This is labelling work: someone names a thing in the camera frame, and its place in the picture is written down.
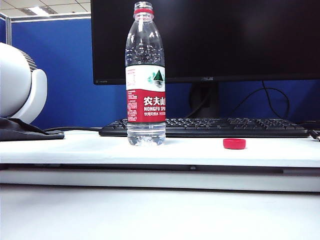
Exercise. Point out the clear plastic water bottle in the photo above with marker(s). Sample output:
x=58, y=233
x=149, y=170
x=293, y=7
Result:
x=145, y=80

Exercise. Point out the red plastic bottle cap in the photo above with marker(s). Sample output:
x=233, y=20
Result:
x=234, y=144

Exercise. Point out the white foam board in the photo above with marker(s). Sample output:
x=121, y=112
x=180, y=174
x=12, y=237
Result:
x=175, y=153

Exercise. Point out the black monitor stand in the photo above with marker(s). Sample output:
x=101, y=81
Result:
x=203, y=100

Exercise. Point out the black computer keyboard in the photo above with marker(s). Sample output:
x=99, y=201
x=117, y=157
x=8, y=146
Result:
x=225, y=126

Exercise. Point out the black computer monitor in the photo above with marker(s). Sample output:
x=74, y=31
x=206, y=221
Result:
x=237, y=37

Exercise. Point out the dark grey cloth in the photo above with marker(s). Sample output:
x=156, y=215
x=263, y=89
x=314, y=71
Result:
x=20, y=131

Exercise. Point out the white desk fan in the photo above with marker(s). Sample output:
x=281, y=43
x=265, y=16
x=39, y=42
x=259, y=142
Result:
x=15, y=80

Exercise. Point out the ceiling light panel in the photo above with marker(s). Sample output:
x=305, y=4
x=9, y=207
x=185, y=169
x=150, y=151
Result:
x=37, y=11

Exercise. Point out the silver partition frame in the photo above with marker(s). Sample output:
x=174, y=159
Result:
x=8, y=30

